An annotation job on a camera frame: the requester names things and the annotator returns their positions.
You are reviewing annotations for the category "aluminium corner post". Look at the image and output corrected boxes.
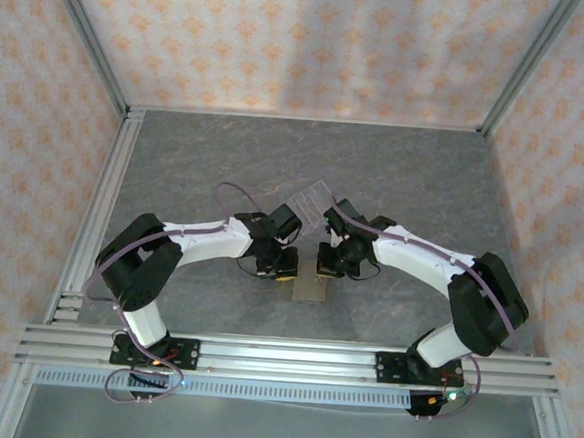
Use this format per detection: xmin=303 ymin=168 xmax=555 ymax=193
xmin=33 ymin=0 xmax=138 ymax=113
xmin=477 ymin=0 xmax=582 ymax=142

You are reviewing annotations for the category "black controller box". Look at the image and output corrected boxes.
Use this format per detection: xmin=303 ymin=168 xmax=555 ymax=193
xmin=126 ymin=367 xmax=185 ymax=404
xmin=406 ymin=387 xmax=474 ymax=423

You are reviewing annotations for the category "grey metal panel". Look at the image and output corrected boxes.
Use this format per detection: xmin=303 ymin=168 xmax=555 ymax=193
xmin=15 ymin=379 xmax=550 ymax=438

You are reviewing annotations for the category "aluminium side rail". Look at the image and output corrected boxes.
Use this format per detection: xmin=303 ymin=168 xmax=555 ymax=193
xmin=46 ymin=102 xmax=145 ymax=329

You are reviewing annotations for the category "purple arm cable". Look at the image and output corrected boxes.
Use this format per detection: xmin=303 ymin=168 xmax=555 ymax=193
xmin=76 ymin=172 xmax=259 ymax=413
xmin=316 ymin=201 xmax=529 ymax=430

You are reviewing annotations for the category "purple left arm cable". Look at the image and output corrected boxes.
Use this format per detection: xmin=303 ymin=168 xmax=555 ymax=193
xmin=76 ymin=172 xmax=259 ymax=413

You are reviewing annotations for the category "clear acrylic card stand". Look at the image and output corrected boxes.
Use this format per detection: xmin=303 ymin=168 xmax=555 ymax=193
xmin=285 ymin=178 xmax=341 ymax=232

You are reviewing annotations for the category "aluminium frame leg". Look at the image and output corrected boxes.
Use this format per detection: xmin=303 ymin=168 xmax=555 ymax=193
xmin=0 ymin=361 xmax=37 ymax=438
xmin=531 ymin=395 xmax=569 ymax=438

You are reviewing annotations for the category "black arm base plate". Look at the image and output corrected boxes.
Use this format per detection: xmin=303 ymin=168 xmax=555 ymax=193
xmin=109 ymin=333 xmax=201 ymax=373
xmin=374 ymin=349 xmax=464 ymax=391

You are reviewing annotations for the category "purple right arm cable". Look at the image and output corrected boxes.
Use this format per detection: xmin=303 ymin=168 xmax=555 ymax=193
xmin=316 ymin=201 xmax=529 ymax=430

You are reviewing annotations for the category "aluminium frame rail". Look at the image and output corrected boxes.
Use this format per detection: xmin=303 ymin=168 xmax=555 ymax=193
xmin=13 ymin=320 xmax=562 ymax=402

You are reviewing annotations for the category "slotted metal cable tray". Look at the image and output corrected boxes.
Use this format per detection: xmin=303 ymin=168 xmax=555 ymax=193
xmin=34 ymin=365 xmax=414 ymax=410

